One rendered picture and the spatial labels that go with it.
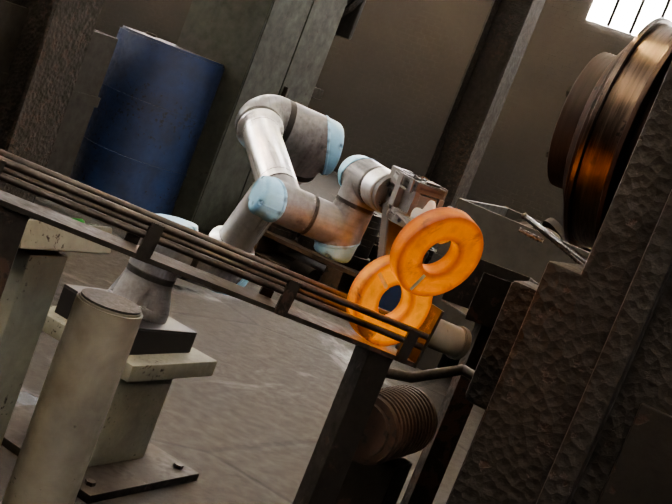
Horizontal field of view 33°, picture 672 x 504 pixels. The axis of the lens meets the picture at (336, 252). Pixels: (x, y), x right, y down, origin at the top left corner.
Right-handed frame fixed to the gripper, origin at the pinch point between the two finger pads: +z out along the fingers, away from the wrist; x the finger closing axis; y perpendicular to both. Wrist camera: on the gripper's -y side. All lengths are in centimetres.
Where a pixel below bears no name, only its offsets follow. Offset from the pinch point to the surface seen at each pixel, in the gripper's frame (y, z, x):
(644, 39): 43, -18, 37
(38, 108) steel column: -48, -329, 8
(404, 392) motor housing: -31.1, -14.7, 14.6
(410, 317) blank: -15.0, -6.2, 4.2
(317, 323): -19.2, -4.5, -13.3
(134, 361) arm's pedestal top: -55, -70, -15
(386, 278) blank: -9.4, -5.3, -3.6
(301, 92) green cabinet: -12, -410, 156
